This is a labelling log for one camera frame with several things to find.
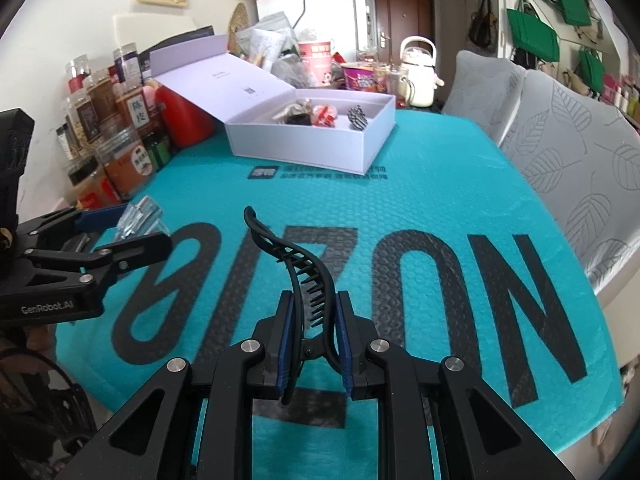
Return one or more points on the woven straw fan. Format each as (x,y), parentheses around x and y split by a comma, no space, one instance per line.
(239,27)

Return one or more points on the red container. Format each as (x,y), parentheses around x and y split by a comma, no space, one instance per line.
(185,117)

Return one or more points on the dark hanging bag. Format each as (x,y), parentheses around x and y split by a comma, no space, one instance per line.
(482,22)

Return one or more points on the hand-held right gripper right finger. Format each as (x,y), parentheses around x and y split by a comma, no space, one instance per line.
(345,345)

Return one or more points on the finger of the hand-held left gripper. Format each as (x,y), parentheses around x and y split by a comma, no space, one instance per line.
(100,217)
(142,247)

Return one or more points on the beige translucent hair claw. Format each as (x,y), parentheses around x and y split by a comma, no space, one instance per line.
(292,107)

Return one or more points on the red candy packet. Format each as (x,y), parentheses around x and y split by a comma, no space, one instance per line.
(325,114)

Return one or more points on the black hair claw clip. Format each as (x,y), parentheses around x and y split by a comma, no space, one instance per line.
(305,265)

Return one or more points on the purple instant noodle bowl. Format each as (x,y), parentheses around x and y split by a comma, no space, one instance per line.
(360,79)

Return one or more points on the black white checkered scrunchie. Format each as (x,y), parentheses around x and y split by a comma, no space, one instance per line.
(359,117)

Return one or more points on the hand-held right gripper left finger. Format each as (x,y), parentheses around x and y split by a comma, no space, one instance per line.
(285,345)

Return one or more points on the row of spice jars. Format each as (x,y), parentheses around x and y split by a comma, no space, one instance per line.
(110,130)

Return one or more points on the clear plastic hair clip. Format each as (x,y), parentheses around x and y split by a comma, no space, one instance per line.
(140,217)

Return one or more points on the white insulated jug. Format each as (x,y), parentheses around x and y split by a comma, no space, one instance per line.
(420,77)

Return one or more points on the white refrigerator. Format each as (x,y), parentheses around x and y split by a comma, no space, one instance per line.
(330,15)

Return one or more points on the pink paper cup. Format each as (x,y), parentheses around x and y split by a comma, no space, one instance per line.
(316,60)

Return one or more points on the brown entrance door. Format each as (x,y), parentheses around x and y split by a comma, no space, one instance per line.
(402,20)

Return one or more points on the black elastic hair band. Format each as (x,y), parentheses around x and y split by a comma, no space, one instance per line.
(299,120)

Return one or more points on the pale lavender gift box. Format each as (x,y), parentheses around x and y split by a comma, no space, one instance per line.
(300,145)

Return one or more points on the teal printed bubble mat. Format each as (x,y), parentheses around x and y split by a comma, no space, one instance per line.
(425,200)

